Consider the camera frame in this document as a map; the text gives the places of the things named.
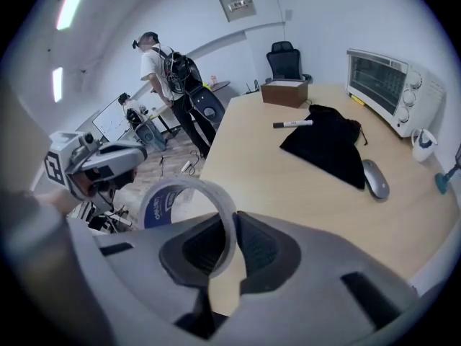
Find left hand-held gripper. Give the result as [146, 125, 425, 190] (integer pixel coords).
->
[42, 130, 148, 209]

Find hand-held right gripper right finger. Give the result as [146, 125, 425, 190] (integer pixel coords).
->
[223, 210, 419, 346]

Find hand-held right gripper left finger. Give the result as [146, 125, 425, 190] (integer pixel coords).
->
[94, 213, 231, 324]

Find clear tape roll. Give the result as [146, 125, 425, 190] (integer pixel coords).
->
[138, 177, 238, 280]

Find person's left forearm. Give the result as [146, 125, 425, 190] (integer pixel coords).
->
[35, 189, 79, 216]

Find black backpack with oval shell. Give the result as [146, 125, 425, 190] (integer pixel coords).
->
[125, 108, 156, 146]
[164, 50, 226, 126]

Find whiteboard on stand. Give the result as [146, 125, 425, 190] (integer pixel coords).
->
[92, 101, 133, 142]

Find long ceiling light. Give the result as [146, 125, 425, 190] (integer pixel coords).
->
[56, 0, 96, 32]
[52, 66, 64, 104]

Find grey computer mouse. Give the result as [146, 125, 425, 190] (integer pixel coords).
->
[362, 159, 391, 200]

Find round black table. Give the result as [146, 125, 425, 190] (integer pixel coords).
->
[206, 80, 232, 94]

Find white marker pen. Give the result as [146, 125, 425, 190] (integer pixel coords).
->
[272, 120, 314, 130]

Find blue lantern figurine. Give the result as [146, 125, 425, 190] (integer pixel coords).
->
[434, 145, 461, 195]

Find white mug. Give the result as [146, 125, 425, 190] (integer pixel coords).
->
[411, 128, 439, 163]

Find brown cardboard box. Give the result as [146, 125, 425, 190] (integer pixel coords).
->
[260, 79, 309, 110]

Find white toaster oven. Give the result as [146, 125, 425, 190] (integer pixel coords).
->
[345, 48, 448, 139]

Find black office chair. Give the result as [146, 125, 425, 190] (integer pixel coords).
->
[266, 40, 313, 84]

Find black looped floor cable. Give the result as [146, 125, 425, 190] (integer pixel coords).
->
[188, 149, 207, 177]

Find black drawstring pouch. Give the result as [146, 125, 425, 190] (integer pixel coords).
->
[279, 104, 369, 191]

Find grey electrical wall panel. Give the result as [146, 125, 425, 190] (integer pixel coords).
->
[217, 0, 258, 23]

